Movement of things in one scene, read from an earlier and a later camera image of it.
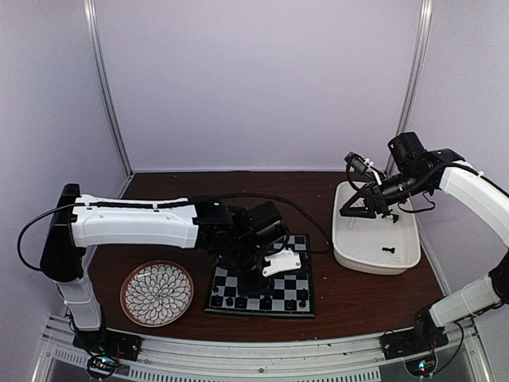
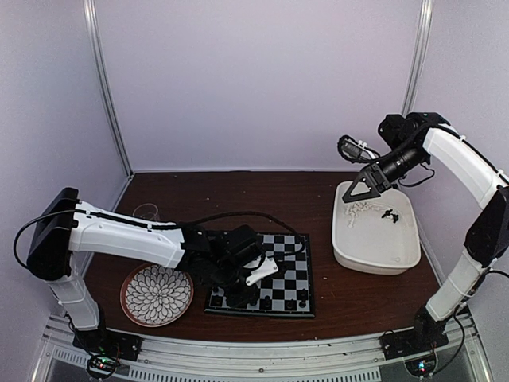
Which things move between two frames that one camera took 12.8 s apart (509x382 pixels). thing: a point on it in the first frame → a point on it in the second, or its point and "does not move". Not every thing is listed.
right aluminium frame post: (407, 114) does not move
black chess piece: (216, 301) does not move
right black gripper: (347, 211) → (379, 180)
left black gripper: (250, 288) → (238, 299)
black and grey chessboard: (291, 294) does not move
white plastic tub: (369, 244) does not move
